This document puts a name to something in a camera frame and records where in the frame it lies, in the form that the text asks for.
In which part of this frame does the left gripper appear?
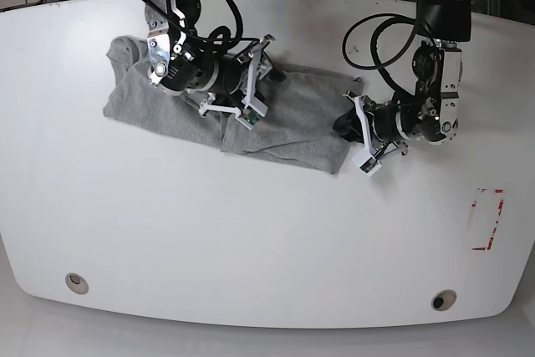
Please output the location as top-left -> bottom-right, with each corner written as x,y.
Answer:
333,90 -> 409,162

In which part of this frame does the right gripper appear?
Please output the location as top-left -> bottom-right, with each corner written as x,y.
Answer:
197,34 -> 287,116

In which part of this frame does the grey t-shirt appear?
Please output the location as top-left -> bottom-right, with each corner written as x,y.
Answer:
102,33 -> 369,177

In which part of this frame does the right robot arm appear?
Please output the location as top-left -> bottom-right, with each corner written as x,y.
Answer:
145,0 -> 286,128

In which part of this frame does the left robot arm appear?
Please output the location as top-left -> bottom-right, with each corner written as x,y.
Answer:
333,0 -> 471,165

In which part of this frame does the red tape rectangle marking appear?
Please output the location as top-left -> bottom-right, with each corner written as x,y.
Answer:
466,188 -> 506,252

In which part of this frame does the right table grommet hole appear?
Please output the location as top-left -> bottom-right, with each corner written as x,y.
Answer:
431,289 -> 457,312

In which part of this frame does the table grommet hole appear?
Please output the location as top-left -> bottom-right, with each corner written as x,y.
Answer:
431,289 -> 457,312
65,273 -> 89,295

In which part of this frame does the left table grommet hole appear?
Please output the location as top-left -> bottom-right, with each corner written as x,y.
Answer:
65,273 -> 89,295

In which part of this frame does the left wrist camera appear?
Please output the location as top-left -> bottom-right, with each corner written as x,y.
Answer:
352,149 -> 382,177

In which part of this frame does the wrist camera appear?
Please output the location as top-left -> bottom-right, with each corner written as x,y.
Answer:
236,99 -> 268,130
352,149 -> 382,177

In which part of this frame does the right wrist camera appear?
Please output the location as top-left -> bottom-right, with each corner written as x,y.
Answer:
236,99 -> 268,130

